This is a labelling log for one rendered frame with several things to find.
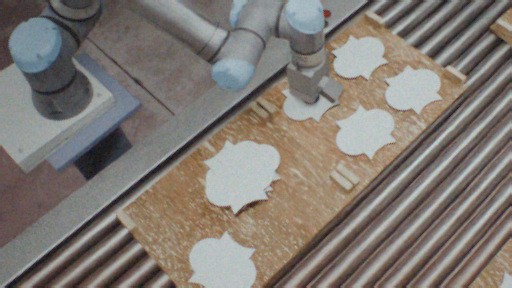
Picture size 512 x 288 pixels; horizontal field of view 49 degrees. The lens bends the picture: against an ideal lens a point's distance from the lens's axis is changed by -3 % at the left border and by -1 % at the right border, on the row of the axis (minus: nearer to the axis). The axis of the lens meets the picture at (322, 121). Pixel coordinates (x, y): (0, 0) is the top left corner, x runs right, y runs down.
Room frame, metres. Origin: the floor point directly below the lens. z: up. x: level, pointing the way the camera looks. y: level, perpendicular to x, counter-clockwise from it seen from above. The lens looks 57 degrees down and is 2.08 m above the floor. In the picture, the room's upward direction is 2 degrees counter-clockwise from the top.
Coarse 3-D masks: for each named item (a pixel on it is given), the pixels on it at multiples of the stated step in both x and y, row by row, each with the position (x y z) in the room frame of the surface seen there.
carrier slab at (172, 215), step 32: (224, 128) 0.73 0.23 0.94; (256, 128) 0.73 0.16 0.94; (192, 160) 0.64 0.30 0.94; (288, 160) 0.64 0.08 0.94; (160, 192) 0.57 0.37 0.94; (192, 192) 0.56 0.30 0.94; (288, 192) 0.55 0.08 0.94; (320, 192) 0.55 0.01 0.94; (352, 192) 0.55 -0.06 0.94; (160, 224) 0.49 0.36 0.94; (192, 224) 0.49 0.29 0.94; (224, 224) 0.48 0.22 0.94; (256, 224) 0.48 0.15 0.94; (288, 224) 0.48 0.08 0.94; (320, 224) 0.48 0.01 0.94; (160, 256) 0.42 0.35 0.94; (256, 256) 0.41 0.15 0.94; (288, 256) 0.41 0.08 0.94
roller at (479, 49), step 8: (488, 32) 1.02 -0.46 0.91; (480, 40) 0.99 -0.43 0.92; (488, 40) 0.99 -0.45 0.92; (496, 40) 0.99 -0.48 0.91; (472, 48) 0.96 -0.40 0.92; (480, 48) 0.96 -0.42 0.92; (488, 48) 0.97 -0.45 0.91; (464, 56) 0.94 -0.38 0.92; (472, 56) 0.93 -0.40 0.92; (480, 56) 0.94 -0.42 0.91; (456, 64) 0.91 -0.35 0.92; (464, 64) 0.91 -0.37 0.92; (472, 64) 0.92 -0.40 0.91; (464, 72) 0.89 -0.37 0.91
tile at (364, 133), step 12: (360, 108) 0.76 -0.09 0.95; (348, 120) 0.73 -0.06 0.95; (360, 120) 0.73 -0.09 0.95; (372, 120) 0.73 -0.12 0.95; (384, 120) 0.73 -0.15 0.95; (348, 132) 0.70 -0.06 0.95; (360, 132) 0.70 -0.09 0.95; (372, 132) 0.70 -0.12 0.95; (384, 132) 0.69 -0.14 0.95; (336, 144) 0.67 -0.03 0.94; (348, 144) 0.67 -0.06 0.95; (360, 144) 0.67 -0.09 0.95; (372, 144) 0.66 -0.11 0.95; (384, 144) 0.66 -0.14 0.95; (372, 156) 0.63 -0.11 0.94
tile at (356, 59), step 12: (348, 48) 0.95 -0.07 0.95; (360, 48) 0.95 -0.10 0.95; (372, 48) 0.95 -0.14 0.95; (336, 60) 0.91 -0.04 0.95; (348, 60) 0.91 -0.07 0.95; (360, 60) 0.91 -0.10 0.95; (372, 60) 0.91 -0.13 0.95; (384, 60) 0.91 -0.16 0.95; (336, 72) 0.88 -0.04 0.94; (348, 72) 0.87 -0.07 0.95; (360, 72) 0.87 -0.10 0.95
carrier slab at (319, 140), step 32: (352, 32) 1.02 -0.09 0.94; (384, 32) 1.01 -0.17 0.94; (416, 64) 0.90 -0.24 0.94; (352, 96) 0.81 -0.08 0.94; (384, 96) 0.80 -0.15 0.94; (448, 96) 0.80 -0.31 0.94; (288, 128) 0.72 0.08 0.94; (320, 128) 0.72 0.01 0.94; (416, 128) 0.71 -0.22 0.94; (320, 160) 0.63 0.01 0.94; (352, 160) 0.63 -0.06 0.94; (384, 160) 0.63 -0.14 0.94
